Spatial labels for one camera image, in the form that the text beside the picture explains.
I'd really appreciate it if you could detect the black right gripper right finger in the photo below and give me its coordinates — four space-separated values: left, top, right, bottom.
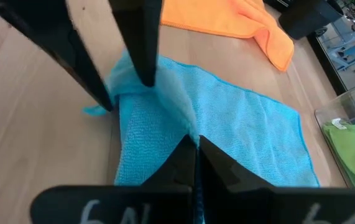
198 135 355 224

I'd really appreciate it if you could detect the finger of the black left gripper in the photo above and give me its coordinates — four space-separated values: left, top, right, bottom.
0 0 114 113
108 0 164 88

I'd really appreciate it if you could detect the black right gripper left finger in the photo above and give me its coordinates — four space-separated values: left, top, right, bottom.
29 135 198 224

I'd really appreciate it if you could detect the blue microfiber towel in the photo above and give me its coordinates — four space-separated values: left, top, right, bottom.
82 49 321 224

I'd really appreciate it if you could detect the orange microfiber towel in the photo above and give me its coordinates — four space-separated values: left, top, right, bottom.
160 0 295 72

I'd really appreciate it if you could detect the clear plastic bin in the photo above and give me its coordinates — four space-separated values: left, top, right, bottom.
313 83 355 189

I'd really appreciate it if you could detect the black plant pot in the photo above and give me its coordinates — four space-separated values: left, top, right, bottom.
278 0 345 40

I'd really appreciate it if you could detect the black aluminium table frame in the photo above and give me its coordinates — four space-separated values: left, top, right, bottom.
307 32 349 96

